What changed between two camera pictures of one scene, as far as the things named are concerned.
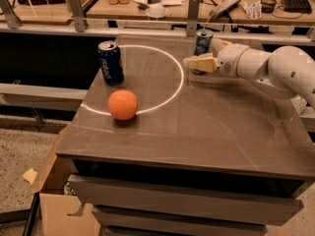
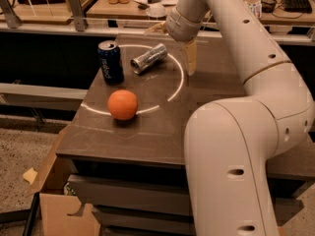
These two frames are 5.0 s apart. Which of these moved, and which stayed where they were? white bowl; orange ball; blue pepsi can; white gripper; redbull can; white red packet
Moved: redbull can; white gripper
Stayed: blue pepsi can; orange ball; white red packet; white bowl
